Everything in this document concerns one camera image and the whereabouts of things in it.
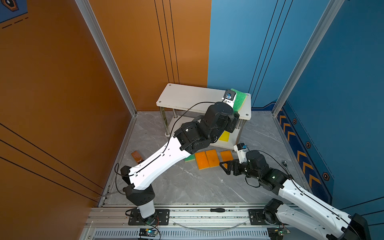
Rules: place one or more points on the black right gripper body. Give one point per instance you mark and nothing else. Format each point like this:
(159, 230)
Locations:
(246, 170)

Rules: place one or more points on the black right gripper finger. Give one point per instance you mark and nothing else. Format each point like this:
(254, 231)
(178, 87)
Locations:
(234, 171)
(229, 164)

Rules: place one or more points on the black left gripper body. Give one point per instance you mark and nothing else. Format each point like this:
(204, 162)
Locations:
(228, 125)

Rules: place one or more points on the light green sponge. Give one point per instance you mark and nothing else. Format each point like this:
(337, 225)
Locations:
(190, 158)
(239, 100)

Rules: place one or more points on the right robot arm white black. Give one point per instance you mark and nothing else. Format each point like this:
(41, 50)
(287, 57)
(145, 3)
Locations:
(317, 219)

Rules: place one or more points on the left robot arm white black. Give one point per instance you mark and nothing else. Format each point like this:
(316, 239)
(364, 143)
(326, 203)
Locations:
(191, 137)

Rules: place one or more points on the white two-tier shelf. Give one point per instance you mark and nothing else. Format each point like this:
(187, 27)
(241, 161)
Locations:
(197, 100)

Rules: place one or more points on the orange sponge right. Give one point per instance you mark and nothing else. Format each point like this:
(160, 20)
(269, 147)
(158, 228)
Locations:
(226, 156)

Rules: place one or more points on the orange sponge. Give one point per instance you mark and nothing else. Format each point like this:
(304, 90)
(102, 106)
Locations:
(202, 160)
(213, 159)
(226, 156)

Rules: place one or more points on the orange sponge middle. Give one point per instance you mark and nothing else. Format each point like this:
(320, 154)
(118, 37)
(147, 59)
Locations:
(213, 159)

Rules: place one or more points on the orange sponge left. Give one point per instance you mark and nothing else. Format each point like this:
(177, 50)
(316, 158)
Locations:
(202, 160)

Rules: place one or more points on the right green circuit board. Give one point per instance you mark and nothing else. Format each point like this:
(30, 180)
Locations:
(278, 234)

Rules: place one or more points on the green circuit board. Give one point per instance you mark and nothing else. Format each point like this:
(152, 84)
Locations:
(148, 234)
(278, 234)

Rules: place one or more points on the left green circuit board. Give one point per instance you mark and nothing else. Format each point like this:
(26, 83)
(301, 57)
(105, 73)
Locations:
(148, 234)

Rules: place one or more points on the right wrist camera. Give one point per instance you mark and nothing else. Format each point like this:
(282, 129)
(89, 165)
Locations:
(241, 150)

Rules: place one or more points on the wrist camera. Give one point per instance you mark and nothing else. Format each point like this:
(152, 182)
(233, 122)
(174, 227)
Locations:
(229, 97)
(241, 150)

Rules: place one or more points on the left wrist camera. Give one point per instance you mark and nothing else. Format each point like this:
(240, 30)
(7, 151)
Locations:
(229, 97)

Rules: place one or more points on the black screwdriver on rail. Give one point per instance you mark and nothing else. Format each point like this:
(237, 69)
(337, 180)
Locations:
(217, 210)

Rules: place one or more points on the brown sponge by wall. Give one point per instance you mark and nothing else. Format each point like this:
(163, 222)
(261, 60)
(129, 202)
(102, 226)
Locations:
(137, 157)

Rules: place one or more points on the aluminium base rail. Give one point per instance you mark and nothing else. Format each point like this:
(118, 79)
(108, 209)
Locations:
(184, 223)

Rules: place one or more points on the right aluminium corner post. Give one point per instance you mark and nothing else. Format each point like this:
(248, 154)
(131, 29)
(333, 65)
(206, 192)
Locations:
(318, 34)

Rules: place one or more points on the aluminium corner post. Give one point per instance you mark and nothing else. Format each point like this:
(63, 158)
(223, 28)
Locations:
(101, 42)
(318, 34)

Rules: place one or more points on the left aluminium corner post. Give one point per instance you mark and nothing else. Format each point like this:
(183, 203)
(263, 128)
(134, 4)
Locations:
(101, 42)

